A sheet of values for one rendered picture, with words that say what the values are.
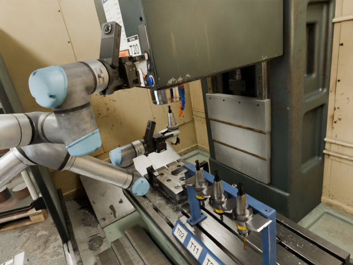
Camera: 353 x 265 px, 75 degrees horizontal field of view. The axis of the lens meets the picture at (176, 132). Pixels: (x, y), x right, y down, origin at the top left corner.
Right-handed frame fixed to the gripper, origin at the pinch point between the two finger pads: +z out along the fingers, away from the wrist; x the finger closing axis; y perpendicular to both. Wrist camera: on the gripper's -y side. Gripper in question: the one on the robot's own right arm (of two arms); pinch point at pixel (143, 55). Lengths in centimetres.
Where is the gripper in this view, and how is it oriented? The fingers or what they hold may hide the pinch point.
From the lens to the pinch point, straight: 75.0
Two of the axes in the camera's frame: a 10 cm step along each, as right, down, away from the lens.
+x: 8.8, 0.3, -4.8
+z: 4.5, -3.9, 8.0
